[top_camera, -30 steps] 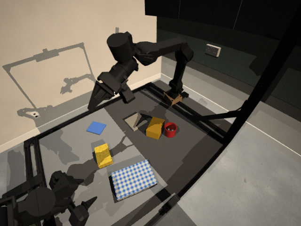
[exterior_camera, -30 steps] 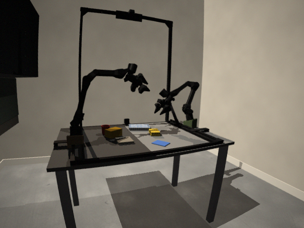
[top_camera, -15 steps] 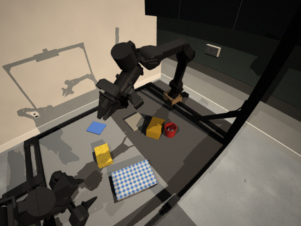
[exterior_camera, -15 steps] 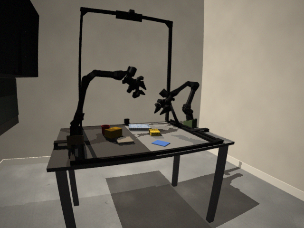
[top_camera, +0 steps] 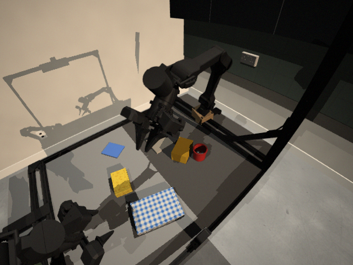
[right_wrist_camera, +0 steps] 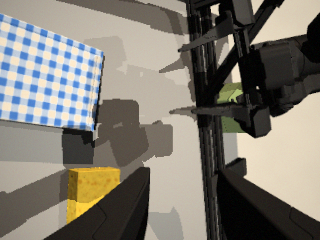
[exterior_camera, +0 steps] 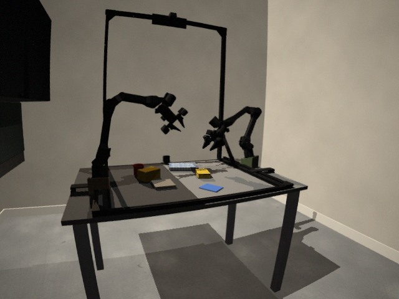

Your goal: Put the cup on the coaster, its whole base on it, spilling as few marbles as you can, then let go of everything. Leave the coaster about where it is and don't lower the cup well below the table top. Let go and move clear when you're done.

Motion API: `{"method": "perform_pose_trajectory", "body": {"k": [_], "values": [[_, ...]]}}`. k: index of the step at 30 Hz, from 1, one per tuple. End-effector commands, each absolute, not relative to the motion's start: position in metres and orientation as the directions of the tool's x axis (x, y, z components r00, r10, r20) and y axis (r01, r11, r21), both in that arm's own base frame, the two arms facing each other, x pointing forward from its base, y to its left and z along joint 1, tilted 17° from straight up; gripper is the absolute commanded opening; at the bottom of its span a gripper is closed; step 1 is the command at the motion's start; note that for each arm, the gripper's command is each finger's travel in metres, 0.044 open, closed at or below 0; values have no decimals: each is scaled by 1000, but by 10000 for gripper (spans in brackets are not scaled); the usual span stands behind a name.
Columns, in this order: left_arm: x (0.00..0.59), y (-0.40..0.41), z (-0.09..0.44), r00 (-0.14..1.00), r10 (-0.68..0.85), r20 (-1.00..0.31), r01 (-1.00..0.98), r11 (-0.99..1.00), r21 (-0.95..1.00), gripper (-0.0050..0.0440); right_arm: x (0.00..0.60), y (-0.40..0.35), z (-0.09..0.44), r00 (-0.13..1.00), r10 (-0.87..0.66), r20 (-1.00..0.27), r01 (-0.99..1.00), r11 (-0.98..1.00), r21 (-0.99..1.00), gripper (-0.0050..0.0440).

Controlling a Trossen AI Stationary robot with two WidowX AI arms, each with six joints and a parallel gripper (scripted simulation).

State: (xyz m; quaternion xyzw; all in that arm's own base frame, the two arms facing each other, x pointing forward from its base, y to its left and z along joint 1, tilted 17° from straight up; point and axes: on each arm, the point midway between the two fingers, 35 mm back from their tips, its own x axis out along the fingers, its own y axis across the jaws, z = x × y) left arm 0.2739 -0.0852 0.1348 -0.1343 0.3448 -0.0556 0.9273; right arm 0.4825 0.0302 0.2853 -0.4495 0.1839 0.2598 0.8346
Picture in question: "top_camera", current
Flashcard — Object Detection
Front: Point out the blue and white checkered towel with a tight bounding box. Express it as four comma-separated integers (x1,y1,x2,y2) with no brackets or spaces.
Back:
130,187,185,235

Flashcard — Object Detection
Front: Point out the red cup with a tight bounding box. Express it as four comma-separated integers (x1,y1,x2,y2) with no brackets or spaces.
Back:
193,144,208,162

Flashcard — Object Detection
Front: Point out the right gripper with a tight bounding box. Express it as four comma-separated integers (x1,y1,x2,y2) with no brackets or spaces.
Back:
120,97,180,152

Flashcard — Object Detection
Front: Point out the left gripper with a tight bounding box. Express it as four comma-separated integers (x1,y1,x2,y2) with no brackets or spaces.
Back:
52,209,114,265

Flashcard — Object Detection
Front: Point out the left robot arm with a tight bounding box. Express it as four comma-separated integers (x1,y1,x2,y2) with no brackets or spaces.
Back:
0,202,92,265

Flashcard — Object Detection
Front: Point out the blue flat square pad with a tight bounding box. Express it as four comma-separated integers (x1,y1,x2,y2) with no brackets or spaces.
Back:
102,142,124,158

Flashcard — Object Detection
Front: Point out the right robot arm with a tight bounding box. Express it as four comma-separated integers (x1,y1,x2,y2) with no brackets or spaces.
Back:
142,45,233,135

